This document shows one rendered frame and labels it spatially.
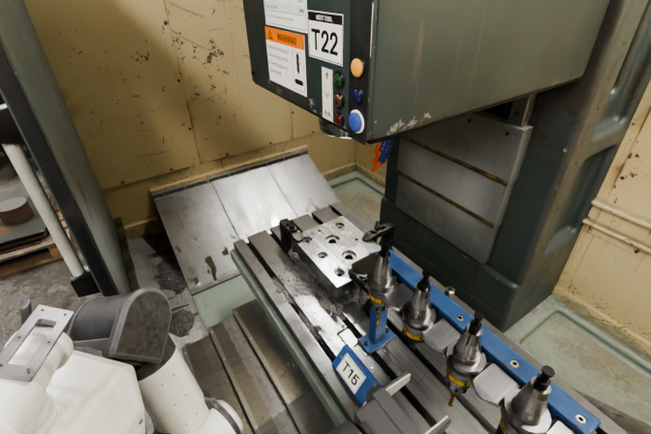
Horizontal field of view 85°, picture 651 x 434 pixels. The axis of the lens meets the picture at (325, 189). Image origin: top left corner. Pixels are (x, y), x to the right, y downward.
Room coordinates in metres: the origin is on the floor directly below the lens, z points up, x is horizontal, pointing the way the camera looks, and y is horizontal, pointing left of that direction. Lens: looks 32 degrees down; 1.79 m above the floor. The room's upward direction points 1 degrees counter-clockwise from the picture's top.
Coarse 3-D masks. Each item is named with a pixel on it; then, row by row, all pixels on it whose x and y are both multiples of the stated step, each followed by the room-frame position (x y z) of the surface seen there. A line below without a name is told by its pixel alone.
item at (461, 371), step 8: (448, 352) 0.37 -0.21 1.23; (448, 360) 0.37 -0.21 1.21; (456, 360) 0.36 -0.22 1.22; (480, 360) 0.36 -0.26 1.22; (456, 368) 0.35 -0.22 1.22; (464, 368) 0.34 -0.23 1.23; (472, 368) 0.34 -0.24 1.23; (480, 368) 0.34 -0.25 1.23; (464, 376) 0.34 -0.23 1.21; (472, 376) 0.34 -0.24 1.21
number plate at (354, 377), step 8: (344, 360) 0.54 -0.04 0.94; (352, 360) 0.53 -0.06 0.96; (336, 368) 0.53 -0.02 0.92; (344, 368) 0.53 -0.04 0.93; (352, 368) 0.52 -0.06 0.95; (344, 376) 0.51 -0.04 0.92; (352, 376) 0.50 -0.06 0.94; (360, 376) 0.49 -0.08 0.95; (352, 384) 0.49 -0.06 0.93; (360, 384) 0.48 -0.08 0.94
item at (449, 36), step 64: (256, 0) 0.80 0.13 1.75; (320, 0) 0.60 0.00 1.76; (384, 0) 0.50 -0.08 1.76; (448, 0) 0.56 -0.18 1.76; (512, 0) 0.65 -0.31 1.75; (576, 0) 0.76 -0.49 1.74; (256, 64) 0.83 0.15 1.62; (320, 64) 0.60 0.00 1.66; (384, 64) 0.50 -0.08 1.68; (448, 64) 0.57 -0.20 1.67; (512, 64) 0.67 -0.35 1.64; (576, 64) 0.81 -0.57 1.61; (384, 128) 0.51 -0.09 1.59
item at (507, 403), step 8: (512, 392) 0.30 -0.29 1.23; (504, 400) 0.29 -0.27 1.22; (504, 408) 0.28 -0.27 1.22; (504, 416) 0.28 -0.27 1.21; (512, 416) 0.27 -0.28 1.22; (544, 416) 0.27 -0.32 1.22; (512, 424) 0.27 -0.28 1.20; (520, 424) 0.26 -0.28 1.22; (544, 424) 0.26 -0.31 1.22; (520, 432) 0.25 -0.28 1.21; (528, 432) 0.25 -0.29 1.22; (536, 432) 0.25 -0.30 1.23; (544, 432) 0.25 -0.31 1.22
